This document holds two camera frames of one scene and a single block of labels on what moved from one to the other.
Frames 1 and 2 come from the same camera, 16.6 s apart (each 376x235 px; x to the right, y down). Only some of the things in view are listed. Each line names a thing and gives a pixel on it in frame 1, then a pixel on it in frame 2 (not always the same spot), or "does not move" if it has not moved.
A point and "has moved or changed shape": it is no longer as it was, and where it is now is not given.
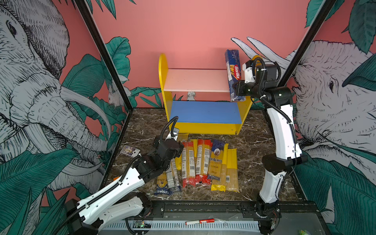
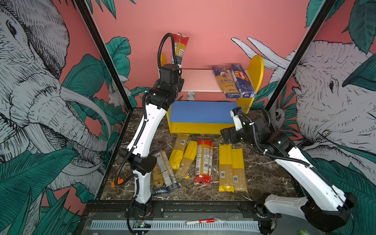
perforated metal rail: x=216 y=225 does not move
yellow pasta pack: x=178 y=161 does not move
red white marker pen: x=211 y=220 does not move
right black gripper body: x=250 y=90 -> x=236 y=137
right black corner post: x=326 y=7 does not move
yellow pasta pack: x=232 y=176 -> x=239 y=180
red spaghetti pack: x=188 y=161 -> x=180 y=42
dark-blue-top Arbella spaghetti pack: x=216 y=160 -> x=225 y=82
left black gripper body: x=157 y=142 -> x=180 y=83
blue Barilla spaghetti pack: x=232 y=57 has moved or changed shape
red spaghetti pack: x=203 y=161 does not move
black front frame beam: x=234 y=210 does not move
